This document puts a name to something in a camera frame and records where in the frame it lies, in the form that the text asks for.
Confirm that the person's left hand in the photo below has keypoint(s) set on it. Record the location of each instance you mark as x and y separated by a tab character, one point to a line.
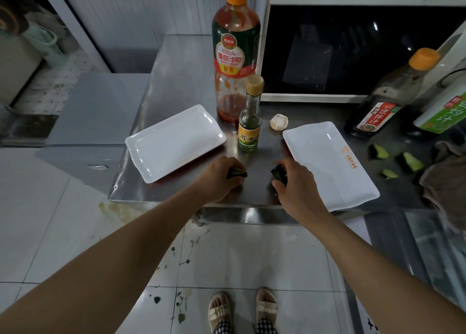
218	180

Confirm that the person's right hand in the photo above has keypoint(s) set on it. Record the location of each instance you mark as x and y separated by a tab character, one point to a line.
302	191

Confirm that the white microwave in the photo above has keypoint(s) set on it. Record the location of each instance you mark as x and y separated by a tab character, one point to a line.
364	46

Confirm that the person's right forearm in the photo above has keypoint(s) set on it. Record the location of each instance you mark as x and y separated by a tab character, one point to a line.
386	279

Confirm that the person's left forearm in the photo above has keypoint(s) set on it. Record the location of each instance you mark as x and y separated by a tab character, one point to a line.
109	264

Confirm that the stainless steel table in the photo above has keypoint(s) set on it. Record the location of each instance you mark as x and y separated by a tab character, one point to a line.
178	75

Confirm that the person's left beige sandal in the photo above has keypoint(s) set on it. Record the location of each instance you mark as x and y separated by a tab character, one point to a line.
220	310

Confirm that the brown cleaning cloth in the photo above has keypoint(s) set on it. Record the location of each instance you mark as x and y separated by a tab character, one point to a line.
447	188

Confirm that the white rectangular plate orange print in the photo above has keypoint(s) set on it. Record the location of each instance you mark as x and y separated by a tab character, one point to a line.
327	162

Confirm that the plain white rectangular plate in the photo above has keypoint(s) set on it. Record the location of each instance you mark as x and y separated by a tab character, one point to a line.
174	142

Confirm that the small green glass bottle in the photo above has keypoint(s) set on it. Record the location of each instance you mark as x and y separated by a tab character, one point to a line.
249	126

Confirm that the dark sauce bottle orange cap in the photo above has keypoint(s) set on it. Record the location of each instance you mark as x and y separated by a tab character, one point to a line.
389	100

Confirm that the red sauce bottle orange cap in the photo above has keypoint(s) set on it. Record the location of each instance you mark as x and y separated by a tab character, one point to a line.
236	53

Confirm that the black white checkered trousers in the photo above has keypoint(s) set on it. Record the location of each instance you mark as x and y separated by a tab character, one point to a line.
265	326

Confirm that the clear bottle green label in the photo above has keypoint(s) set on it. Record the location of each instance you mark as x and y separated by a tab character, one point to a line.
444	111

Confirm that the pale green plastic basket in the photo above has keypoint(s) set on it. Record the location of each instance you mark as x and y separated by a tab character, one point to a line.
45	44

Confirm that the white chest freezer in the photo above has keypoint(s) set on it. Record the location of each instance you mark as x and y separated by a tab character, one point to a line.
16	67

